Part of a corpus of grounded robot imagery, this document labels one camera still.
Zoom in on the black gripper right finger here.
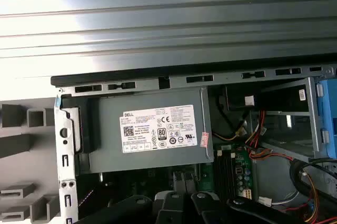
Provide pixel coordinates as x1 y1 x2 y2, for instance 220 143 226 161
185 171 306 224

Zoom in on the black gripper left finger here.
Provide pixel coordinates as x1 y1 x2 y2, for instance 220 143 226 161
76 171 186 224

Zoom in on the black RAM slot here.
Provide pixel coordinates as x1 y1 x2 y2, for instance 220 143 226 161
220 150 226 199
215 150 221 199
230 150 235 199
225 150 231 199

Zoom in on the green motherboard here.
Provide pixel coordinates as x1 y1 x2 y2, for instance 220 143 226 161
168 142 257 203

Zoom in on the grey power supply unit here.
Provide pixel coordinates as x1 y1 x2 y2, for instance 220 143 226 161
60 87 214 175

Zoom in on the black open PC case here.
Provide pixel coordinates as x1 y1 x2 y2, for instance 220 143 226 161
51 58 337 224

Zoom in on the grey metal drive cage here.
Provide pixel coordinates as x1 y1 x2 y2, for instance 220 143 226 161
251 76 325 164

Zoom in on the blue plastic drive latch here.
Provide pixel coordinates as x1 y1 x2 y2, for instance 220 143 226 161
315 79 337 159

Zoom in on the grey parts rack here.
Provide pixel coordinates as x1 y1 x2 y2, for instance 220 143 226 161
0 97 61 224

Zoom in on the yellow orange wire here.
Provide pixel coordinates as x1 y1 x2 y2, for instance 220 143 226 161
212 123 250 142

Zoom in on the thick black cable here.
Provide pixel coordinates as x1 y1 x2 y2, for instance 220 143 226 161
289 159 337 209

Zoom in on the red orange wire bundle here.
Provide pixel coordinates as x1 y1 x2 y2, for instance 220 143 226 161
244 109 294 162

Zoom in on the thin red wire loop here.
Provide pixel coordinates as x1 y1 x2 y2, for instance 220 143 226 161
300 170 337 224

